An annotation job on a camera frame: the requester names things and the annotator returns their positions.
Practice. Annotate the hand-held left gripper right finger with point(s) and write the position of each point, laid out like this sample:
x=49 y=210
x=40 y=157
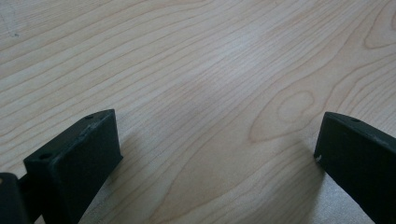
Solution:
x=361 y=161

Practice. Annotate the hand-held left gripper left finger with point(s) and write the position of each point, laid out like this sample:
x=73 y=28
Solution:
x=77 y=161

